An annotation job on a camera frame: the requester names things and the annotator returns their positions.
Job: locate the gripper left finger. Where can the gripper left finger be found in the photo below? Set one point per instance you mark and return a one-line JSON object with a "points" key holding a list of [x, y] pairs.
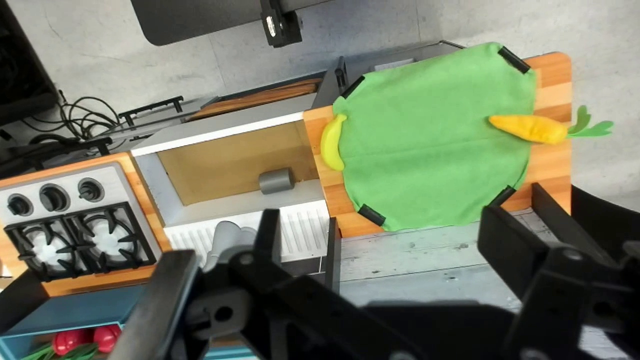
{"points": [[280, 300]]}

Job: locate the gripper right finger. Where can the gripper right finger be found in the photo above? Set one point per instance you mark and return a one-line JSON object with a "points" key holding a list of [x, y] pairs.
{"points": [[565, 300]]}

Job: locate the green towel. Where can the green towel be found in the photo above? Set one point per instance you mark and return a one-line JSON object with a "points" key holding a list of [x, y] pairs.
{"points": [[430, 145]]}

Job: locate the grey toy tap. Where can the grey toy tap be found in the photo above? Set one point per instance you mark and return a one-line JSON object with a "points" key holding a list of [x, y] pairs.
{"points": [[227, 240]]}

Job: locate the grey cylinder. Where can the grey cylinder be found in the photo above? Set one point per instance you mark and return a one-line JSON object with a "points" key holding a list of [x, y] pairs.
{"points": [[276, 181]]}

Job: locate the toy kitchen sink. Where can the toy kitchen sink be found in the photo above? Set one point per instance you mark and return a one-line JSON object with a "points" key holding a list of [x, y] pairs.
{"points": [[230, 165]]}

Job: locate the wooden toy kitchen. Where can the wooden toy kitchen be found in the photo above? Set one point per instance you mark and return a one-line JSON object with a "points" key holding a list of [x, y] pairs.
{"points": [[280, 150]]}

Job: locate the yellow toy banana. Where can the yellow toy banana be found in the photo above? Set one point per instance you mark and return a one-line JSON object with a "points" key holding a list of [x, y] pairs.
{"points": [[331, 145]]}

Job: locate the orange toy carrot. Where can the orange toy carrot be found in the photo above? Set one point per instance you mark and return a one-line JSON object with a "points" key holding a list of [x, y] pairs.
{"points": [[535, 128]]}

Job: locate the red toy vegetable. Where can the red toy vegetable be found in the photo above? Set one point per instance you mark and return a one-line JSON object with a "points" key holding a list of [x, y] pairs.
{"points": [[67, 341], [106, 337]]}

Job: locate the black stove burner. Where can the black stove burner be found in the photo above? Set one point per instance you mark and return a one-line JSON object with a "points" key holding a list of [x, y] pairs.
{"points": [[47, 250], [110, 237]]}

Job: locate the blue bin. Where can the blue bin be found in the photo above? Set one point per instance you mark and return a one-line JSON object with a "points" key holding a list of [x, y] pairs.
{"points": [[75, 310]]}

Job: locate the black stove knob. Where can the black stove knob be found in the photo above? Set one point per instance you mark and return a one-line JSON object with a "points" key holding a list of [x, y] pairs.
{"points": [[20, 205], [53, 197], [91, 190]]}

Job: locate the black box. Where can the black box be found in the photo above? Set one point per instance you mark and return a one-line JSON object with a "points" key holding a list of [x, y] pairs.
{"points": [[22, 65]]}

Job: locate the camera on mount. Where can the camera on mount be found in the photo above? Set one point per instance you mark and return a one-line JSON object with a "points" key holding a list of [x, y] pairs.
{"points": [[280, 22]]}

